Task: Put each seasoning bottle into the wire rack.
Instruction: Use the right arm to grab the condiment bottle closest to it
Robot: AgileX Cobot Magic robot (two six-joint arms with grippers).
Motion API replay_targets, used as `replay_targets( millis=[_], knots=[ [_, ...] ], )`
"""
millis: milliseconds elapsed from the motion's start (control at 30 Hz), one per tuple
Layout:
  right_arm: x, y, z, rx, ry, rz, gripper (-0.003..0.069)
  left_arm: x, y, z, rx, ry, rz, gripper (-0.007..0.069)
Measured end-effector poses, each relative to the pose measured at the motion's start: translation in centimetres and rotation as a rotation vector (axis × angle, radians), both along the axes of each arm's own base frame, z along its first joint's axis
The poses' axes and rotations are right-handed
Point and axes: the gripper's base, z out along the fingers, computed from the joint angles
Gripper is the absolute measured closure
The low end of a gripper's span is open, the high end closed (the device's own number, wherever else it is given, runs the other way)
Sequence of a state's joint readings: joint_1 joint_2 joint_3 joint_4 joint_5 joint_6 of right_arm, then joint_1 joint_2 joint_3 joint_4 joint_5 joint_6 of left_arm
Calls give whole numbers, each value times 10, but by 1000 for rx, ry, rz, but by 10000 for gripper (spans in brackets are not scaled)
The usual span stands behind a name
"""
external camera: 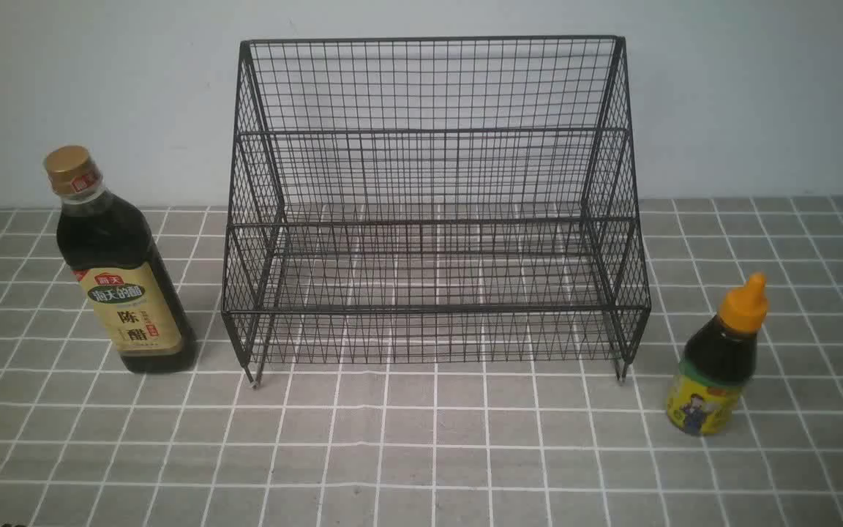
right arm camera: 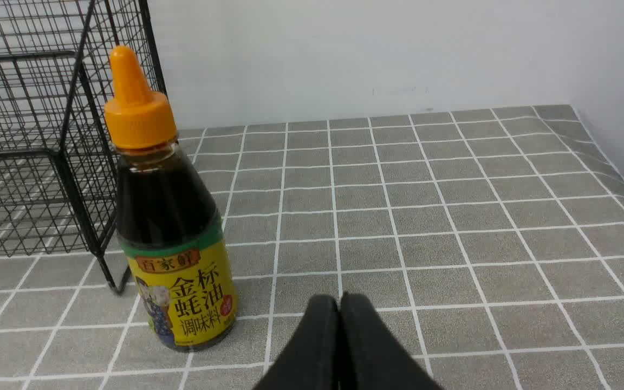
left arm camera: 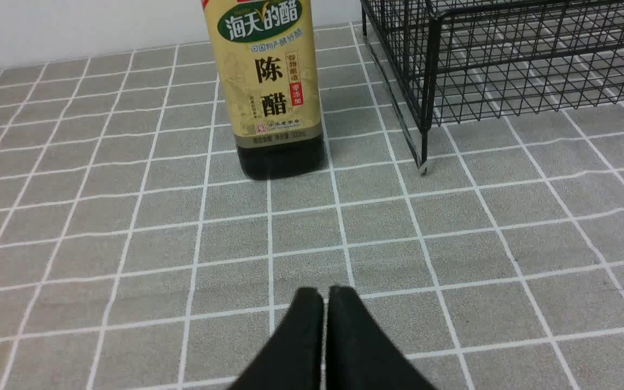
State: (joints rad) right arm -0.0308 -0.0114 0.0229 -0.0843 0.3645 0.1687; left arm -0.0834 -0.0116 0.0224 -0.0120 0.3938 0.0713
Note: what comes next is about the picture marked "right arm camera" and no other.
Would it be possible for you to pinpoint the orange-capped oyster sauce bottle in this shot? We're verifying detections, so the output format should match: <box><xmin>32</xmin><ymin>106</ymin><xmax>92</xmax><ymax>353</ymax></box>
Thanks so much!
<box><xmin>104</xmin><ymin>46</ymin><xmax>238</xmax><ymax>352</ymax></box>

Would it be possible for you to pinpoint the black wire mesh shelf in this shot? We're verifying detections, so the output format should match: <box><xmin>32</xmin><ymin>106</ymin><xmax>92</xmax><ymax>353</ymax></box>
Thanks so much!
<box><xmin>0</xmin><ymin>1</ymin><xmax>166</xmax><ymax>295</ymax></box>

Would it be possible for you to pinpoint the grey checked tablecloth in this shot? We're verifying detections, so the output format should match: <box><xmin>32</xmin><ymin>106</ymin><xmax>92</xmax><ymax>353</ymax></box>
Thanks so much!
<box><xmin>0</xmin><ymin>106</ymin><xmax>624</xmax><ymax>389</ymax></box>

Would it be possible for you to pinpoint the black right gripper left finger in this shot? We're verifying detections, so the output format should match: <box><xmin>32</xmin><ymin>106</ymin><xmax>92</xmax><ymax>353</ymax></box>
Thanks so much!
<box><xmin>255</xmin><ymin>295</ymin><xmax>339</xmax><ymax>389</ymax></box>

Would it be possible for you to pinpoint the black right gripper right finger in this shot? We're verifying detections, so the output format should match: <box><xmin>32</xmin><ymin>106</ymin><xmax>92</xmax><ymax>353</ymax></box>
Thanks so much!
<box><xmin>337</xmin><ymin>292</ymin><xmax>441</xmax><ymax>389</ymax></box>

